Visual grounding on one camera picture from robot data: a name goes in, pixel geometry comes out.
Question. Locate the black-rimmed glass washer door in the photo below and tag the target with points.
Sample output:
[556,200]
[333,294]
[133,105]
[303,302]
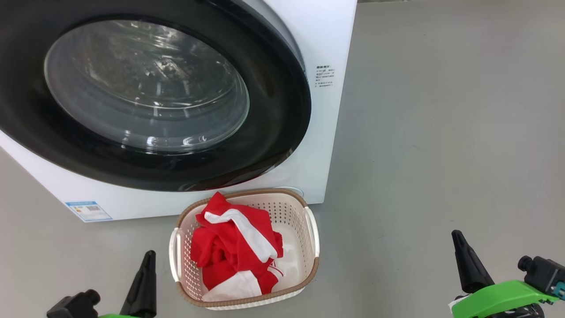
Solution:
[273,132]

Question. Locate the round white drain filter cover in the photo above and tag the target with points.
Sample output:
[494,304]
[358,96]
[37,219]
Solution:
[295,191]

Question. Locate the steel washing machine drum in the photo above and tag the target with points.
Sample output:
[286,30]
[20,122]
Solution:
[132,66]

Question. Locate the white front-load washing machine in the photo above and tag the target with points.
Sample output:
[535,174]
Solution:
[326,132]

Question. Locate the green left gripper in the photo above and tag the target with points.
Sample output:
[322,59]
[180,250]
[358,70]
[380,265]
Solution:
[117,316]

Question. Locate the red and white garment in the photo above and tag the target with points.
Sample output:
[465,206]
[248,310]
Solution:
[229,247]

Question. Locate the blue energy label sticker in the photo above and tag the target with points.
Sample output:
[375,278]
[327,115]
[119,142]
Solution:
[88,211]

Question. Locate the cream basket with brown rim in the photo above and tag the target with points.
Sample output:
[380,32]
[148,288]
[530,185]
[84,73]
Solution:
[295,265]

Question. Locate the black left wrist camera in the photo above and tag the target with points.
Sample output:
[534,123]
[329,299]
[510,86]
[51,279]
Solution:
[73,307]

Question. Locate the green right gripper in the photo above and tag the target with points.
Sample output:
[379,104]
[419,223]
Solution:
[499,300]

